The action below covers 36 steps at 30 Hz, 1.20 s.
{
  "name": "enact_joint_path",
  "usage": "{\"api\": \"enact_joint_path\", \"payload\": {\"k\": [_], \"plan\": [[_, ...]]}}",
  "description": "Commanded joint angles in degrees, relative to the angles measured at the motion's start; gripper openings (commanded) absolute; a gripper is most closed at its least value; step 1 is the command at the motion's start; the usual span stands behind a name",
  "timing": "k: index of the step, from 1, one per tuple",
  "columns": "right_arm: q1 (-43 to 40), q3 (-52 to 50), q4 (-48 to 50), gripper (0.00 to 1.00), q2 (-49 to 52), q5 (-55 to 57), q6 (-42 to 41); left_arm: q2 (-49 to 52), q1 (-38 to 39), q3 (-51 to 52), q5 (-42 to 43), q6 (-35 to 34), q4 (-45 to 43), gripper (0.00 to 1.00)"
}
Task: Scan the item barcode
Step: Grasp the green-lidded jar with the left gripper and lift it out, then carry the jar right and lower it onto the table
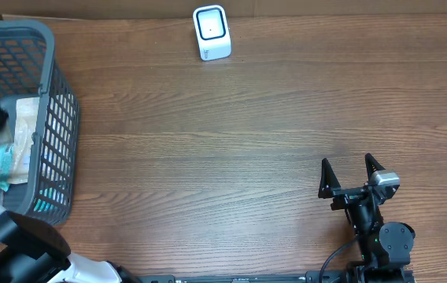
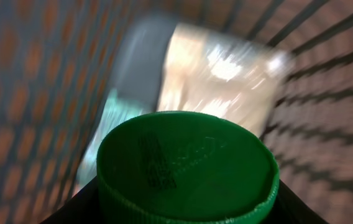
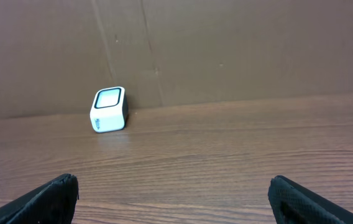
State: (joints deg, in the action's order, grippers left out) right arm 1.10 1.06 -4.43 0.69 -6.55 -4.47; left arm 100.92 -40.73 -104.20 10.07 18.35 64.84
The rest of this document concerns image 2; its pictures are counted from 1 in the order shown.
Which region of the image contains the teal tissue packet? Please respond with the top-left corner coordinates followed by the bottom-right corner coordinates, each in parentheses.
top-left (76, 90), bottom-right (150, 188)

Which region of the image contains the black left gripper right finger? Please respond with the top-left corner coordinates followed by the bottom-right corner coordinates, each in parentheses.
top-left (265, 180), bottom-right (328, 224)

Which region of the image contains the grey plastic mesh basket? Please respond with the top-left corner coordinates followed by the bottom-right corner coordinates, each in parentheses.
top-left (0, 0), bottom-right (353, 223)

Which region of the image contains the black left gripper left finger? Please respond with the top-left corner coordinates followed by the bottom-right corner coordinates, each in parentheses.
top-left (40, 177), bottom-right (102, 224)

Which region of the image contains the beige plastic pouch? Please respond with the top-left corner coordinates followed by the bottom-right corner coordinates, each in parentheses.
top-left (157, 23), bottom-right (295, 136)

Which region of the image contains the green lid jar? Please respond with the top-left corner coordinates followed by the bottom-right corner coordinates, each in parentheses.
top-left (96, 111), bottom-right (279, 223)

